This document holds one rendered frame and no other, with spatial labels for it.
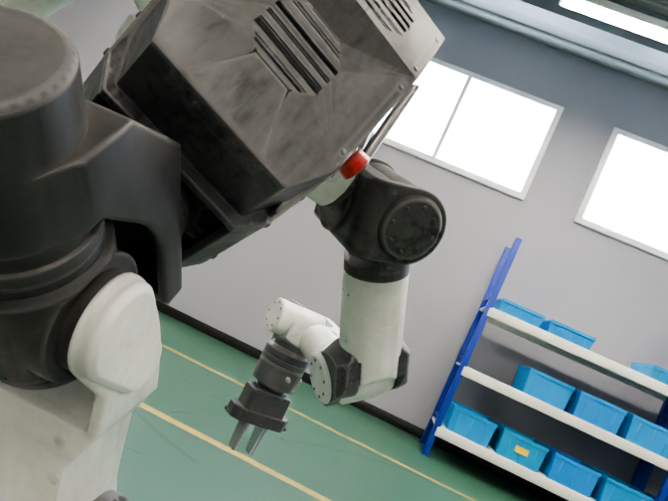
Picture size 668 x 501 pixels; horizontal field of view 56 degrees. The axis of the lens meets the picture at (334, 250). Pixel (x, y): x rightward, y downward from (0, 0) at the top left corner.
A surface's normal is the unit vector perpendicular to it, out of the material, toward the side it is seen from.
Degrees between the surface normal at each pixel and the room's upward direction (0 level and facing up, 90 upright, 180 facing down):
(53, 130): 93
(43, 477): 119
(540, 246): 90
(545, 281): 90
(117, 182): 90
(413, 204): 106
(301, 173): 73
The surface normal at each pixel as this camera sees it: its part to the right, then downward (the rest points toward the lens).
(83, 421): 0.16, -0.65
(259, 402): 0.46, 0.20
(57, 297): 0.54, 0.00
